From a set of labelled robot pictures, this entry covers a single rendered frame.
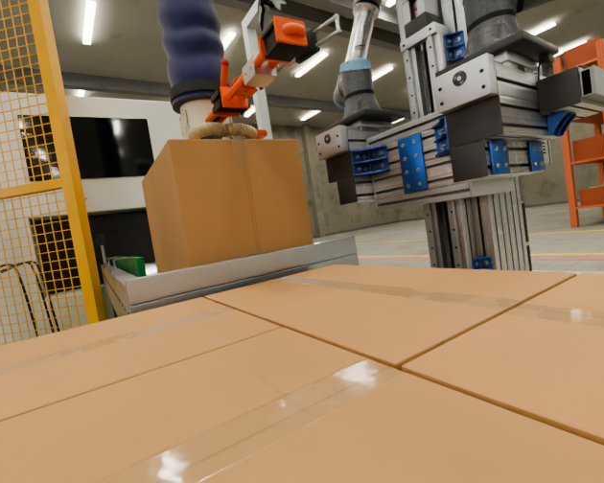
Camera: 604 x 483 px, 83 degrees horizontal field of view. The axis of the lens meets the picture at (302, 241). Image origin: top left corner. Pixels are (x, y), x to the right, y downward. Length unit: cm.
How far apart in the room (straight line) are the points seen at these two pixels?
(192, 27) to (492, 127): 100
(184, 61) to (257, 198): 57
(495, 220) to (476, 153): 40
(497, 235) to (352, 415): 112
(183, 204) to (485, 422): 84
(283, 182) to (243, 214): 17
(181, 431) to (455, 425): 19
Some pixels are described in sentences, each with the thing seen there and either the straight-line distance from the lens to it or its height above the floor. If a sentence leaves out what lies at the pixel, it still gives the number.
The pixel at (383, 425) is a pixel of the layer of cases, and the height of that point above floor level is 54.
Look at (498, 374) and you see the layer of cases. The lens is 31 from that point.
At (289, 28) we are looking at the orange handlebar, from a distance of 82.
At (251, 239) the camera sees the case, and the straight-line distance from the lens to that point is 101.
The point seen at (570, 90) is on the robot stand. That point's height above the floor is 91.
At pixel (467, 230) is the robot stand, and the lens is 127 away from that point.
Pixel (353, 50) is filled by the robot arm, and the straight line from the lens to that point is 164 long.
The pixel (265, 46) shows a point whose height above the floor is 108.
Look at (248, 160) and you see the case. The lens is 104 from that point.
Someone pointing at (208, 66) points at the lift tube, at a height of 126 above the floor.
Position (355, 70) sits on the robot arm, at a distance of 143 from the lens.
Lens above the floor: 68
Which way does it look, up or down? 3 degrees down
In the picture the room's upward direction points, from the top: 9 degrees counter-clockwise
